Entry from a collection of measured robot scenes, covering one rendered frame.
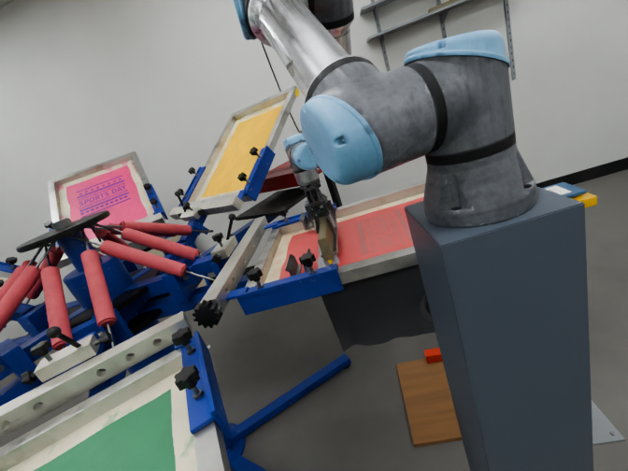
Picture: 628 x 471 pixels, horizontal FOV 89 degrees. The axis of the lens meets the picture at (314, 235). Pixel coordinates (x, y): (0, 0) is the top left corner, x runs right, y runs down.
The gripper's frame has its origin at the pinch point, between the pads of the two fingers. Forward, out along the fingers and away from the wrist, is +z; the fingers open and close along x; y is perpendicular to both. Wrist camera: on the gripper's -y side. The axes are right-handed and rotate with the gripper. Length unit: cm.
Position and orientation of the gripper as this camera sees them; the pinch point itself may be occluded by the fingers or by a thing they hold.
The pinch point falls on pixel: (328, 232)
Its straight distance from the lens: 115.8
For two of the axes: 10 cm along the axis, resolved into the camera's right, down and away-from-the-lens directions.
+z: 3.3, 8.7, 3.7
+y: -0.5, 4.0, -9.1
